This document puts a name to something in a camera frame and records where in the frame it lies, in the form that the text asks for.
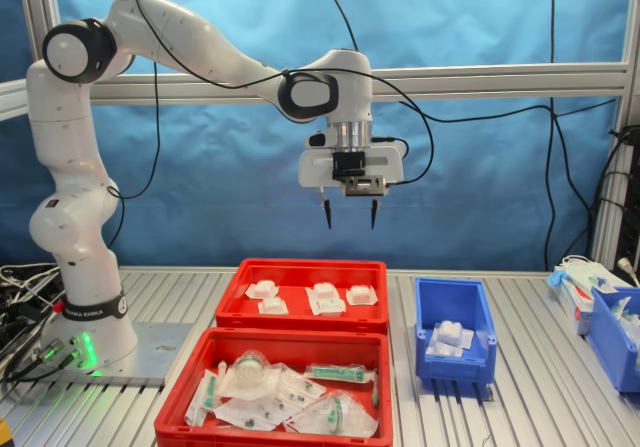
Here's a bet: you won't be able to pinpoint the grey metal base plate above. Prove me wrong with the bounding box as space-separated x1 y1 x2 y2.
37 320 195 389

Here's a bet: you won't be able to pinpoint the black hanging curved cable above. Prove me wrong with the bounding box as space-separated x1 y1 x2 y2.
322 0 619 123

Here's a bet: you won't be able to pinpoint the white packets in bin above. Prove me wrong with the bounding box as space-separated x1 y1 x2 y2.
607 296 640 341

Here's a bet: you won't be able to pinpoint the clear packet with black parts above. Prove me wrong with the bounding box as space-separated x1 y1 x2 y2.
214 396 296 428
269 364 329 401

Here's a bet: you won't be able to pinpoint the blue open-front storage bin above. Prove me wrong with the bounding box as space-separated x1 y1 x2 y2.
413 275 499 384
585 285 640 394

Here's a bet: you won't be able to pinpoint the white cable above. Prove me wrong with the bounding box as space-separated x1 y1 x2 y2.
0 266 59 293

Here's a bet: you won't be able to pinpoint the short aluminium frame beam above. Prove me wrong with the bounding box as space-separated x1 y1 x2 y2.
0 79 34 121

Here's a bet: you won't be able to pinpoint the black hanging straight cable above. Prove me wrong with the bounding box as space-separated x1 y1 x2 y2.
542 0 594 271

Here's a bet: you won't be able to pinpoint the blue backdrop sheet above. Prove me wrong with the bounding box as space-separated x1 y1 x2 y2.
0 0 640 273

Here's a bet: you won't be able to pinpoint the black equipment rack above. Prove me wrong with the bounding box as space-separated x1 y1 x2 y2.
617 125 640 278

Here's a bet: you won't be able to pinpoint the red plastic crate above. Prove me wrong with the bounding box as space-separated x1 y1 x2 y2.
214 257 390 336

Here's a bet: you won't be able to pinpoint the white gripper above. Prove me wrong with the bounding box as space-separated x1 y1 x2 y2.
298 146 405 231

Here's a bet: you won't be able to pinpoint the clear packet with green-ringed mask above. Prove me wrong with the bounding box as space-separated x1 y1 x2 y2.
284 389 379 438
217 349 281 398

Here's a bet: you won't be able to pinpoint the white plug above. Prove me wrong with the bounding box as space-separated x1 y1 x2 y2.
617 256 640 286

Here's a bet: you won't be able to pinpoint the long aluminium frame beam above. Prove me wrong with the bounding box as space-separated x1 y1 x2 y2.
62 61 631 108

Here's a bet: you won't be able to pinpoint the black camera cable along arm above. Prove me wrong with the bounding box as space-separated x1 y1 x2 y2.
107 0 435 201

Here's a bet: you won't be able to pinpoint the black cable with metal connector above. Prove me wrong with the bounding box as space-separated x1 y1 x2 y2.
4 349 84 383
0 339 66 383

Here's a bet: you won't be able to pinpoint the red crate with white label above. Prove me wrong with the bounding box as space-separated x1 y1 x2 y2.
153 326 394 447

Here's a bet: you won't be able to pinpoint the stack of face masks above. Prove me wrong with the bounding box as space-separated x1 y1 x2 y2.
559 255 619 296

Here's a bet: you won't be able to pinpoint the white and red cardboard box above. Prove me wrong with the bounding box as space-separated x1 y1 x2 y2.
553 269 601 337

